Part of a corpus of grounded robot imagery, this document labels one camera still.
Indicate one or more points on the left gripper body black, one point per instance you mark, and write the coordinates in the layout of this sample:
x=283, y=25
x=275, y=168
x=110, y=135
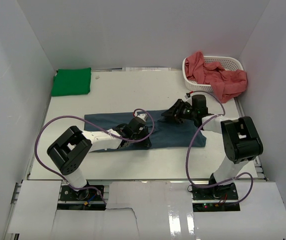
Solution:
x=142, y=134

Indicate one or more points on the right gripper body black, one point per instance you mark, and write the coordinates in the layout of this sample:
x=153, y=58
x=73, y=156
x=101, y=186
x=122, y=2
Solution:
x=188, y=113

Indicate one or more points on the blue t shirt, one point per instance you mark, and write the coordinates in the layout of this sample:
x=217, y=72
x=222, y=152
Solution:
x=165, y=134

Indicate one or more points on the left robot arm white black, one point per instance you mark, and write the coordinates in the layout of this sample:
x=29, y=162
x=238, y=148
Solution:
x=70, y=149

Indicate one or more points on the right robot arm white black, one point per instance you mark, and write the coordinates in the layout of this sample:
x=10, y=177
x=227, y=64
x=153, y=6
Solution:
x=241, y=142

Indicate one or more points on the red t shirt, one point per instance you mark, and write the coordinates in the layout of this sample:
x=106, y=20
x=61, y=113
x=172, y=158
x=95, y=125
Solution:
x=226, y=84

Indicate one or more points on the white perforated plastic basket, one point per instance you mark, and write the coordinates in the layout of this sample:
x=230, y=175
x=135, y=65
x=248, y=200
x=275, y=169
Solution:
x=228, y=63

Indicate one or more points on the folded green t shirt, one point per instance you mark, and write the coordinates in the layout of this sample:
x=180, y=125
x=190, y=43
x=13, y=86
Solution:
x=69, y=82

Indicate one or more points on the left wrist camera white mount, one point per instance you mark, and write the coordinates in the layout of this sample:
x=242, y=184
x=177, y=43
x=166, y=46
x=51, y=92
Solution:
x=142, y=116

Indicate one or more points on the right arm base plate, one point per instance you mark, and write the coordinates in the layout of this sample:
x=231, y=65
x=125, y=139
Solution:
x=215, y=200

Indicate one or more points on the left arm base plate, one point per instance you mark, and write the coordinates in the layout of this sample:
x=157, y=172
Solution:
x=87, y=200

